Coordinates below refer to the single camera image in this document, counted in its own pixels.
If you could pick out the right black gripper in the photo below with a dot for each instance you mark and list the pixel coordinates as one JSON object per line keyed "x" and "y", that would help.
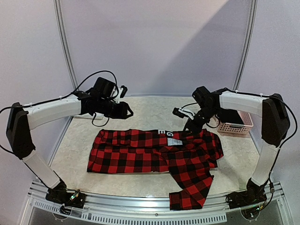
{"x": 195, "y": 120}

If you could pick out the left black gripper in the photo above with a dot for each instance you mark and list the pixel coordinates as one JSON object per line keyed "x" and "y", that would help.
{"x": 122, "y": 113}

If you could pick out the white green raglan t-shirt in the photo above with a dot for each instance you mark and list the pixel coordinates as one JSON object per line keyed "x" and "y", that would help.
{"x": 96, "y": 116}

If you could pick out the red black plaid garment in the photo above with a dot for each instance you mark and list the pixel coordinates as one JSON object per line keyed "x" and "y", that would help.
{"x": 186, "y": 156}

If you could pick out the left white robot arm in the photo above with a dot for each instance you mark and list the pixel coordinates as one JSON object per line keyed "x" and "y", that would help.
{"x": 104, "y": 98}

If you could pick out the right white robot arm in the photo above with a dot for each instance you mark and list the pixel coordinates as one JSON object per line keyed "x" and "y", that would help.
{"x": 271, "y": 109}

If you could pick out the pink plastic laundry basket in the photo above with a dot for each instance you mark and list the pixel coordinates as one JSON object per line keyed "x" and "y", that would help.
{"x": 239, "y": 129}

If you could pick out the black garment in basket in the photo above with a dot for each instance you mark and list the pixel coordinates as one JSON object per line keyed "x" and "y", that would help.
{"x": 230, "y": 116}

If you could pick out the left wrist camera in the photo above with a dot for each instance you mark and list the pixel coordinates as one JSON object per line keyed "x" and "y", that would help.
{"x": 119, "y": 93}

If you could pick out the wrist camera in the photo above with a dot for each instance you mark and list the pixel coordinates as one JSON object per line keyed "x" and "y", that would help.
{"x": 119, "y": 93}
{"x": 181, "y": 112}

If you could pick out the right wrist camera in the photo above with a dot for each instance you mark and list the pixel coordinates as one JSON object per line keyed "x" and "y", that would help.
{"x": 181, "y": 112}

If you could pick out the right aluminium frame post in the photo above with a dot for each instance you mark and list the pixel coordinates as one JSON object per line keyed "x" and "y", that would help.
{"x": 246, "y": 44}

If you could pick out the aluminium frame post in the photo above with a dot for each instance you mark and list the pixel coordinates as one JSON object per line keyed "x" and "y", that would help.
{"x": 64, "y": 43}
{"x": 246, "y": 44}

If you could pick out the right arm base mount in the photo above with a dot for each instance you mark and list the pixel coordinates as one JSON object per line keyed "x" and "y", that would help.
{"x": 252, "y": 195}

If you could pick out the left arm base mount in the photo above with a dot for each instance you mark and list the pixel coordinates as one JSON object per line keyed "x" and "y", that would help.
{"x": 69, "y": 199}

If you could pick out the aluminium front rail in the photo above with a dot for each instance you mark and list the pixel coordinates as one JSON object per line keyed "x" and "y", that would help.
{"x": 120, "y": 210}

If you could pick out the left aluminium frame post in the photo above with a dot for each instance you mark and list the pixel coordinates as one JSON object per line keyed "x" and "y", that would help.
{"x": 64, "y": 43}

